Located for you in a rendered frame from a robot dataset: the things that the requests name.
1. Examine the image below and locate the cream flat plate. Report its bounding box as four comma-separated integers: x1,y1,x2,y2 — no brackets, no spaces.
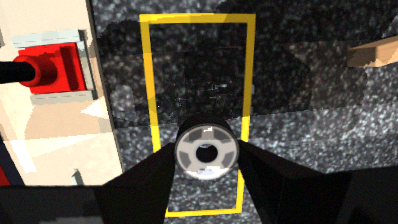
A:
0,0,125,186

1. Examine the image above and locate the yellow rectangular outline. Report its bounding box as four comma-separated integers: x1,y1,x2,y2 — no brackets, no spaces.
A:
140,14,256,217

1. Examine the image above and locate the black wheel with grey hub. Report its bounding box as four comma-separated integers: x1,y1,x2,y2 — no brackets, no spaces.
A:
173,113,240,180

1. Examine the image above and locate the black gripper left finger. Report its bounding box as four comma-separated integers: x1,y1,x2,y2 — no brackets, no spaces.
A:
0,142,175,224

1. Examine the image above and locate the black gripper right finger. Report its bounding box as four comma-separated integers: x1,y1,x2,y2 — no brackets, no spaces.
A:
238,139,398,224

